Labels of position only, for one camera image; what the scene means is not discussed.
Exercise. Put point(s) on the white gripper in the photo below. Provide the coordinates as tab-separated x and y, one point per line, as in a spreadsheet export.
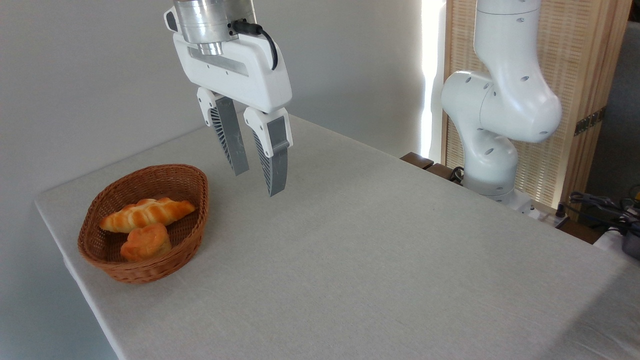
250	75

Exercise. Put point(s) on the round golden bread bun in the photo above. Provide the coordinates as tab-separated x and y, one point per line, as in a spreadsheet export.
146	242

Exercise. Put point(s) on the long twisted bread roll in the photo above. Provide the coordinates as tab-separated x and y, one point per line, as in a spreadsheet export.
145	214

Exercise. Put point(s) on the brown wicker basket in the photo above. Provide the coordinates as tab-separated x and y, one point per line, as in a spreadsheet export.
150	182

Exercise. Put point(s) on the beige tablecloth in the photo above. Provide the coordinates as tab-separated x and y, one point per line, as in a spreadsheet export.
375	250

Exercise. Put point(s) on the dark brown wooden furniture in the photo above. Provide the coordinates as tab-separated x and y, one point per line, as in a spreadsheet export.
417	160

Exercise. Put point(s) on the black metal screen hinge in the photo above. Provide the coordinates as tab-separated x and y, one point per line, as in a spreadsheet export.
590	121

